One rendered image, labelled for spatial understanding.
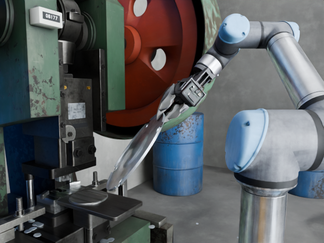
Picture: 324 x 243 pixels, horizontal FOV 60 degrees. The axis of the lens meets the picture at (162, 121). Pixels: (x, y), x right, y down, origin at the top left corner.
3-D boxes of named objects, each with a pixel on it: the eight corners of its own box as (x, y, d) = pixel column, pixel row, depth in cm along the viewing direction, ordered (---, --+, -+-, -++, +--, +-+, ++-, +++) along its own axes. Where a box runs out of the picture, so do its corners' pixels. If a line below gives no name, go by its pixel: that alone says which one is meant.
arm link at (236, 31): (262, 11, 76) (249, 32, 87) (221, 10, 76) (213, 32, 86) (264, 37, 74) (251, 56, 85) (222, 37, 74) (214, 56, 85)
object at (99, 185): (116, 191, 120) (115, 167, 119) (87, 204, 105) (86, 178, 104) (105, 188, 123) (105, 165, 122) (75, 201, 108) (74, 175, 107)
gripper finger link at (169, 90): (158, 99, 85) (178, 79, 87) (156, 99, 86) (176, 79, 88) (168, 110, 86) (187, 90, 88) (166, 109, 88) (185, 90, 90)
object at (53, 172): (98, 171, 103) (98, 156, 102) (51, 187, 86) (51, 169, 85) (68, 165, 111) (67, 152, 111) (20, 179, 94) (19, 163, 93)
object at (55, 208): (88, 198, 103) (88, 186, 103) (54, 214, 90) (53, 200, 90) (72, 194, 108) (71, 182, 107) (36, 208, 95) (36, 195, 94)
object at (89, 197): (144, 239, 91) (143, 199, 89) (115, 262, 79) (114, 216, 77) (88, 221, 104) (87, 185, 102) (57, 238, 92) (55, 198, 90)
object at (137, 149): (96, 205, 85) (94, 204, 85) (128, 142, 107) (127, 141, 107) (148, 162, 68) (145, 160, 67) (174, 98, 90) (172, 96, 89)
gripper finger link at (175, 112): (164, 123, 82) (183, 100, 83) (157, 121, 87) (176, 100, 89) (171, 130, 83) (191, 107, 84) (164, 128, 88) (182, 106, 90)
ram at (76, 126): (103, 160, 97) (101, 74, 94) (69, 170, 85) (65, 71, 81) (69, 154, 106) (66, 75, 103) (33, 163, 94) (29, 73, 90)
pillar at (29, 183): (35, 207, 96) (33, 167, 94) (30, 209, 94) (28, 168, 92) (32, 205, 97) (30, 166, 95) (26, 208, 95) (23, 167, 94)
